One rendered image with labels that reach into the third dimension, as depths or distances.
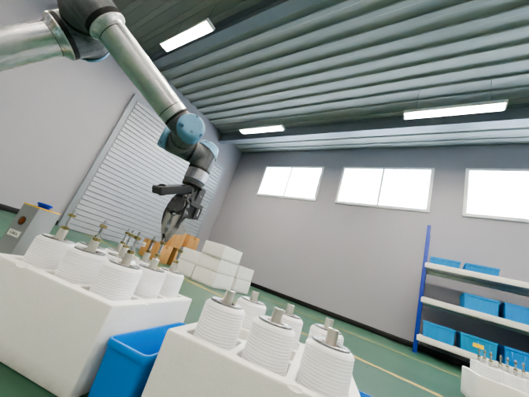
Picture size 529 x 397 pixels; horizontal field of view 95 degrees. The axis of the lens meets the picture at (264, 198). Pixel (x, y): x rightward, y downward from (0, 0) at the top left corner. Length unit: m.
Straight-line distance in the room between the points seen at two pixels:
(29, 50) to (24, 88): 4.98
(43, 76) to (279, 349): 5.84
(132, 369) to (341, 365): 0.40
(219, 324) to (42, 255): 0.51
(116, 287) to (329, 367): 0.49
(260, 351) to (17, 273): 0.60
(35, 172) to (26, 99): 1.20
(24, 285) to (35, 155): 5.04
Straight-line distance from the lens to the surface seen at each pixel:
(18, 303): 0.82
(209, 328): 0.58
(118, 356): 0.66
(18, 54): 0.93
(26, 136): 5.79
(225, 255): 3.31
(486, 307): 4.75
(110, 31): 0.81
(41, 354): 0.75
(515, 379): 2.40
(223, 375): 0.55
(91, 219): 5.99
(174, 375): 0.59
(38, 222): 1.03
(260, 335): 0.55
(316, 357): 0.54
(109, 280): 0.70
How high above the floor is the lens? 0.34
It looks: 17 degrees up
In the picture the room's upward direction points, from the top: 19 degrees clockwise
